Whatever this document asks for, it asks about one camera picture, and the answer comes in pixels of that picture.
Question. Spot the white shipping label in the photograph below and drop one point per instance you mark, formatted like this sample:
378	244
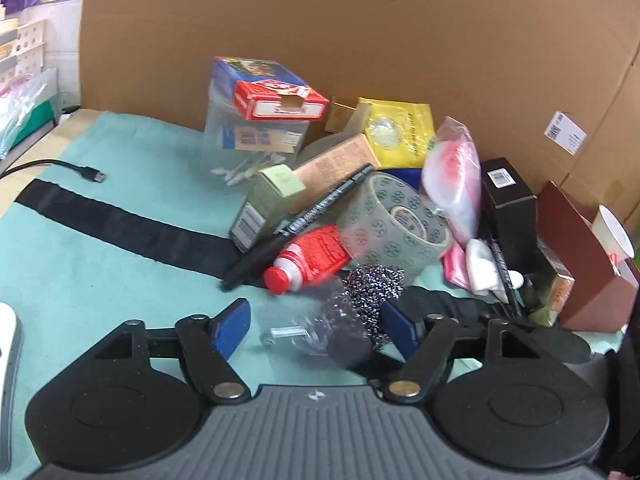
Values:
564	132

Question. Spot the green white base box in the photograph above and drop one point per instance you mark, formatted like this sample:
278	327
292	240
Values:
28	102

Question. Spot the white bowl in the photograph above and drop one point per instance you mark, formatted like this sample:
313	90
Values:
611	235

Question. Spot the white perforated basket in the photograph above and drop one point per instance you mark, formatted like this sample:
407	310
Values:
22	49

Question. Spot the steel wool scrubber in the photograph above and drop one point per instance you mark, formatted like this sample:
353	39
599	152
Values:
368	287

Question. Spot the black product box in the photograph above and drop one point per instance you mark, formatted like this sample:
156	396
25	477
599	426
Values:
511	207

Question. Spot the large cardboard panel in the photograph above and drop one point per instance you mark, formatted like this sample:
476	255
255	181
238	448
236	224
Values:
503	67

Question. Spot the dark red storage box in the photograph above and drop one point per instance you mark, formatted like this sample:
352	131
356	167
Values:
601	299

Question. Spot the pink white plastic bag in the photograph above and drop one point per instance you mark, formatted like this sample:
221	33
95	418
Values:
452	180

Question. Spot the patterned tape roll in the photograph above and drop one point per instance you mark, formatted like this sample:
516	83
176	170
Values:
387	223

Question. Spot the white pink small packet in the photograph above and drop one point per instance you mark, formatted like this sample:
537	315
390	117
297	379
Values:
473	268

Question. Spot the small olive green box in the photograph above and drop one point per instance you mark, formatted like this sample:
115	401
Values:
273	193

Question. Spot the shiny gold green box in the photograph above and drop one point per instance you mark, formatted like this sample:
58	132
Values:
548	287

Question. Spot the blue box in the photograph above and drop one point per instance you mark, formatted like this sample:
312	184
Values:
227	72

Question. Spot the red squeeze tube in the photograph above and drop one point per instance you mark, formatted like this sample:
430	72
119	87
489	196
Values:
310	259

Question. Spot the black marker pen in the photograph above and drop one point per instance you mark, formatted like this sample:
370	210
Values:
257	259

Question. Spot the copper long box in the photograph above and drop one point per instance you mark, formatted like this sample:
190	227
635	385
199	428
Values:
330	168

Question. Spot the red playing card box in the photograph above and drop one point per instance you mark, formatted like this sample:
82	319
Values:
274	99

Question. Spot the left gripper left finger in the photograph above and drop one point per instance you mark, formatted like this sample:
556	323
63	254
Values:
206	346

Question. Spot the clear cotton swab jar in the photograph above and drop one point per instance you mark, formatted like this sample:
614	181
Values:
235	148

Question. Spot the yellow packet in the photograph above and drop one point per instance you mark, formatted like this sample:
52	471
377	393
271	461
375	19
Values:
400	133

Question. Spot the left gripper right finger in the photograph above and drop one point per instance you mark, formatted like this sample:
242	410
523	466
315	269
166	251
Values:
426	347

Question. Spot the teal cloth mat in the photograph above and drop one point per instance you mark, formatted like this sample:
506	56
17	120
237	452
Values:
101	273

